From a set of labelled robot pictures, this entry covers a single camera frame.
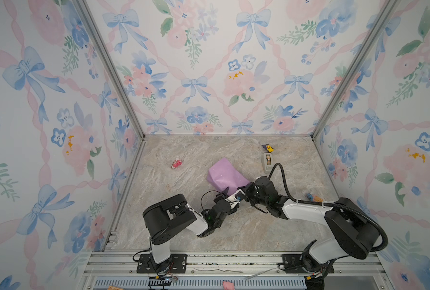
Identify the pink object front edge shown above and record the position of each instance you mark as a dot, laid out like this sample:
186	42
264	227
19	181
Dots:
228	285

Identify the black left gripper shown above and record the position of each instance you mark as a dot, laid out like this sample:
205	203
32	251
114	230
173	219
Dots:
221	197

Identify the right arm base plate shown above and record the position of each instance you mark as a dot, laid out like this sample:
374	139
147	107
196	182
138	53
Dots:
303	264

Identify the blue pink toy figure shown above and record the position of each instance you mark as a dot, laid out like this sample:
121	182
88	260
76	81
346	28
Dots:
314	198

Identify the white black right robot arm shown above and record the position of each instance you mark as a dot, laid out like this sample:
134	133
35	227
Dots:
354	233

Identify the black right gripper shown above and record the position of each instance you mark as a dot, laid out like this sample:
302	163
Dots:
249	189

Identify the yellow purple toy figure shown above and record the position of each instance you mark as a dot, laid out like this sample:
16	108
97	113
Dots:
268	148

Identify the grey tape dispenser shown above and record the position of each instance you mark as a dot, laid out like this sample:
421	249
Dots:
267	168

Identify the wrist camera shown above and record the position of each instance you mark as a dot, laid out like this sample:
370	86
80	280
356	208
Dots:
265	187
237	197

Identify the grey slotted cable duct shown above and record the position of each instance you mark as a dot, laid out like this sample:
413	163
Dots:
200	283

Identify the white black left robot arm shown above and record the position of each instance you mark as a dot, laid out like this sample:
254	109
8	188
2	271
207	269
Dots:
168	218

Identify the red pink toy figure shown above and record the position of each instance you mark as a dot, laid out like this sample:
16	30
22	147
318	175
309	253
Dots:
176	163

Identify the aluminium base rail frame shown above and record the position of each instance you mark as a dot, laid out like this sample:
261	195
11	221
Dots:
349	273

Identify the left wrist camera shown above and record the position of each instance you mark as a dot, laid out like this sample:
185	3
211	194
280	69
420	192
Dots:
237	197

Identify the aluminium corner post left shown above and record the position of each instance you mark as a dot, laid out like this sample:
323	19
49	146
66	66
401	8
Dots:
97	39

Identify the aluminium corner post right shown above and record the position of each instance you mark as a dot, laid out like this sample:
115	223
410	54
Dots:
379	24

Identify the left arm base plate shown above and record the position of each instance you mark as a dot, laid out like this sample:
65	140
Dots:
175	264

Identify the aluminium corner post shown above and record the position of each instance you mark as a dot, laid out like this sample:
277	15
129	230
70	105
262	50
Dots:
97	39
379	24

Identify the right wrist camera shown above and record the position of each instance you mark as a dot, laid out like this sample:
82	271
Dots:
265	187

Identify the pink purple wrapping paper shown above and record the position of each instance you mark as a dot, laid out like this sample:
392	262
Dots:
223	175

